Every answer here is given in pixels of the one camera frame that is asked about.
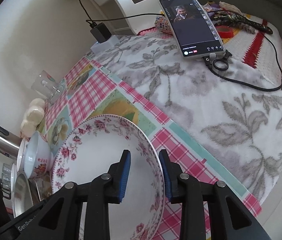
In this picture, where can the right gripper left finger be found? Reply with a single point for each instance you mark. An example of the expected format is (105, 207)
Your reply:
(60, 218)

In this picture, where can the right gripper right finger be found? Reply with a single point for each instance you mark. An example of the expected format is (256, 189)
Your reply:
(229, 218)

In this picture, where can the large stainless steel basin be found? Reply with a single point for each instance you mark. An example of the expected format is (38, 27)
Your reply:
(24, 196)

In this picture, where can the small white blue bowl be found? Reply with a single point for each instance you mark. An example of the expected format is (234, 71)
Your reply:
(38, 157)

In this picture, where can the floral rimmed round plate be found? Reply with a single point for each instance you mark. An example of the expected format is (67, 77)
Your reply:
(116, 151)

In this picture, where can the stainless steel thermos jug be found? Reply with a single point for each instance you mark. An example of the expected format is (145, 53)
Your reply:
(9, 143)

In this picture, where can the grey floral white cloth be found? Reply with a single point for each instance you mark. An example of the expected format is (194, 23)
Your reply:
(239, 126)

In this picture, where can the bag of steamed buns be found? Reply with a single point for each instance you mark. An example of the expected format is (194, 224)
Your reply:
(32, 118)

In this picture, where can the checkered picture tablecloth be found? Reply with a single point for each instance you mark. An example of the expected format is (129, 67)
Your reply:
(91, 90)

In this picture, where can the clear glass mug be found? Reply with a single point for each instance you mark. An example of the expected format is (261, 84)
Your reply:
(46, 86)

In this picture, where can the clear plastic box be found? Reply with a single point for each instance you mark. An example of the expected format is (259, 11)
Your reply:
(100, 47)

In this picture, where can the smartphone with video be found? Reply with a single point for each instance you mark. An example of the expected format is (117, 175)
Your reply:
(192, 28)

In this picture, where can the black power adapter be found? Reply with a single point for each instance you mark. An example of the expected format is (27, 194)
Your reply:
(100, 32)

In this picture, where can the colourful candy packet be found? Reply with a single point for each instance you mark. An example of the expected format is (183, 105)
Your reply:
(162, 24)

